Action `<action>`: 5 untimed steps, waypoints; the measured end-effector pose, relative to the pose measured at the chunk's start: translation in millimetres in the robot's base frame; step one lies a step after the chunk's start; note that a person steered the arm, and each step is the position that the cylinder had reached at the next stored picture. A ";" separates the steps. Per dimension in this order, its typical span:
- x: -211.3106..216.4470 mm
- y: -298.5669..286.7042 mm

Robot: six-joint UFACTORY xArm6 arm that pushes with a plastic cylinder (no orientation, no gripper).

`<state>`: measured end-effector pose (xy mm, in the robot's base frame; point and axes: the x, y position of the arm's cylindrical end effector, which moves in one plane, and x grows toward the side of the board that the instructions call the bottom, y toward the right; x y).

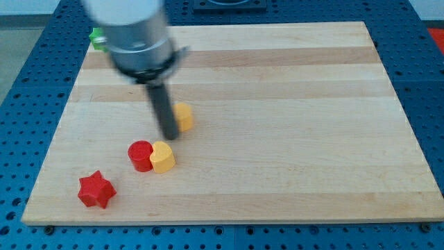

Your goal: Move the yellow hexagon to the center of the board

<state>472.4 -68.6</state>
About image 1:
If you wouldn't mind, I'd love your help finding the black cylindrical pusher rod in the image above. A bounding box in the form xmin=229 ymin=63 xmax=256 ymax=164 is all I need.
xmin=146 ymin=84 xmax=179 ymax=140

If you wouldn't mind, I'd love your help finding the yellow hexagon block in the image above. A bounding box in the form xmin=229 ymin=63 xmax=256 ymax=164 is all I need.
xmin=173 ymin=103 xmax=194 ymax=132

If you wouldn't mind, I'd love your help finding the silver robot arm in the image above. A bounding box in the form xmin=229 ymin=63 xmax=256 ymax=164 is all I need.
xmin=82 ymin=0 xmax=186 ymax=140

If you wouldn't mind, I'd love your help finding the wooden board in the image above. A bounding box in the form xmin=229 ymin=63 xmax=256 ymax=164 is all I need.
xmin=22 ymin=22 xmax=443 ymax=226

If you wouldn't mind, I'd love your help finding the yellow heart block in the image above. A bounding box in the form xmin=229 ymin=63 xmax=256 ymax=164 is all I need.
xmin=149 ymin=141 xmax=176 ymax=174

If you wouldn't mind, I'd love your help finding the red cylinder block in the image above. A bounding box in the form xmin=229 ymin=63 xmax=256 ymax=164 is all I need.
xmin=128 ymin=140 xmax=153 ymax=172

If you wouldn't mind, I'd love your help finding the red star block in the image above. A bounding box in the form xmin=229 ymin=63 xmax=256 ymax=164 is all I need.
xmin=78 ymin=170 xmax=117 ymax=209

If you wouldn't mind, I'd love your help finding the green block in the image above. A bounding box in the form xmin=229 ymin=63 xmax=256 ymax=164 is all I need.
xmin=89 ymin=27 xmax=108 ymax=53

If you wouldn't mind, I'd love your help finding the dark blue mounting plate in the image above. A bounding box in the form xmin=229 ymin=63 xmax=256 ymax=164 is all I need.
xmin=191 ymin=0 xmax=267 ymax=13

